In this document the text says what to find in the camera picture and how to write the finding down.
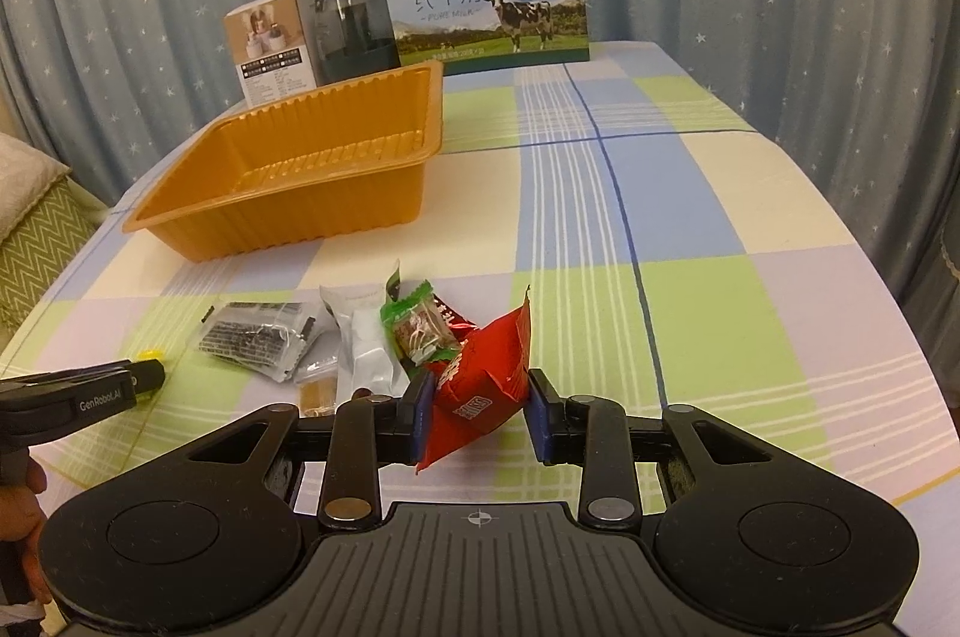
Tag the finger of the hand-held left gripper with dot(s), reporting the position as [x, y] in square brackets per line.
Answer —
[148, 376]

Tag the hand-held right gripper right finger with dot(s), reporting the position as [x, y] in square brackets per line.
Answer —
[538, 419]

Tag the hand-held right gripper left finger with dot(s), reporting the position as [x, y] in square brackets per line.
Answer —
[422, 419]

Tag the yellow candy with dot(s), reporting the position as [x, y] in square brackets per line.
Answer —
[152, 352]

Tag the red snack packet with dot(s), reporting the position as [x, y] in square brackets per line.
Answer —
[480, 382]

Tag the green candy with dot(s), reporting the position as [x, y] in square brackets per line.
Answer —
[416, 333]

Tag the white plastic snack packet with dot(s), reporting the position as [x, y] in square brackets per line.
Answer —
[364, 344]

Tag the dark red candy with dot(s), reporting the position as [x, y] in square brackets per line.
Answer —
[457, 322]

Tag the dark clear snack packet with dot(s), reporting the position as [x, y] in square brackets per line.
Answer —
[255, 337]

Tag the orange plastic tray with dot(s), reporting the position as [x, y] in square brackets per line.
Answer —
[300, 187]

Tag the person's left hand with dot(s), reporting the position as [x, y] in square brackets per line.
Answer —
[21, 524]

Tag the small brown candy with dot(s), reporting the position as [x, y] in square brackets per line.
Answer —
[319, 398]

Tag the green white snack packet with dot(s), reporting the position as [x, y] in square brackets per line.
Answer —
[393, 284]

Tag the green zigzag cushion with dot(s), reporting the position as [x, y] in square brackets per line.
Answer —
[45, 247]

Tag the white textured pillow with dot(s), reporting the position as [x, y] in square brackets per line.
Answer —
[26, 179]

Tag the checkered tablecloth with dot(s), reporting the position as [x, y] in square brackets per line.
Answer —
[712, 232]

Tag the beige product box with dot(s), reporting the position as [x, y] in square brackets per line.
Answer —
[270, 48]

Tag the dark glass jar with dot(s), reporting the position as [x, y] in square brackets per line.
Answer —
[356, 36]

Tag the milk carton gift box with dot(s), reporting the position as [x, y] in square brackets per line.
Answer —
[480, 6]

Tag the grey lace-trimmed cloth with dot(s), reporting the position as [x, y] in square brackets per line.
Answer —
[946, 262]

